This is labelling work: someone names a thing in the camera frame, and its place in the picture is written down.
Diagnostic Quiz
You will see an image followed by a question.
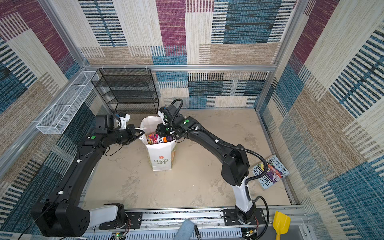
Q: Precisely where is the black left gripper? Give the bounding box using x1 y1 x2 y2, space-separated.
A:
108 124 145 146

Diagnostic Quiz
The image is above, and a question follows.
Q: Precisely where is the orange Fox's fruits candy bag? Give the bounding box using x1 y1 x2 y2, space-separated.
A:
147 133 163 145

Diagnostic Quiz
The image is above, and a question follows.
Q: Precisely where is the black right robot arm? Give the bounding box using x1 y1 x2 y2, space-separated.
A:
159 113 256 224

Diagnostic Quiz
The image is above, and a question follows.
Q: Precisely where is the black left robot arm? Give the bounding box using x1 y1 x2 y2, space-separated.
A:
31 115 145 238

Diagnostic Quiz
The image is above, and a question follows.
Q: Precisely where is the yellow plastic tool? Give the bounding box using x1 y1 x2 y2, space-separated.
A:
273 211 291 240

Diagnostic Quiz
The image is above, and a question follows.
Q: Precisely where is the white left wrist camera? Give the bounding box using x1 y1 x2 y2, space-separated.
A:
114 113 131 130

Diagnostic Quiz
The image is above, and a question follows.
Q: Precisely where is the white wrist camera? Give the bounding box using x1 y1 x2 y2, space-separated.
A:
158 107 170 125
114 113 131 130

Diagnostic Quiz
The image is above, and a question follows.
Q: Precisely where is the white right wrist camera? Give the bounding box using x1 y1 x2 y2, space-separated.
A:
158 107 170 125

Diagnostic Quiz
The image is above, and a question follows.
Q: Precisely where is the black wire shelf rack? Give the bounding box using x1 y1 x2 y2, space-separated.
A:
91 68 160 114

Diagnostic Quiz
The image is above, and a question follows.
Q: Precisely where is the black corrugated cable conduit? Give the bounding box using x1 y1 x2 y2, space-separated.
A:
167 98 270 240

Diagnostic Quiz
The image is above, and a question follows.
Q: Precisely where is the white wire mesh basket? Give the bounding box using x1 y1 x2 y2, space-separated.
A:
36 71 96 135

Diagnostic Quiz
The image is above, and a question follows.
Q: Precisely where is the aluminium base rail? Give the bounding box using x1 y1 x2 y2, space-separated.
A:
69 206 316 240

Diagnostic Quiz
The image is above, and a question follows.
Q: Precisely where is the colourful leaflet by wall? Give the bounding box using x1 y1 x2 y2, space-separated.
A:
258 155 290 190

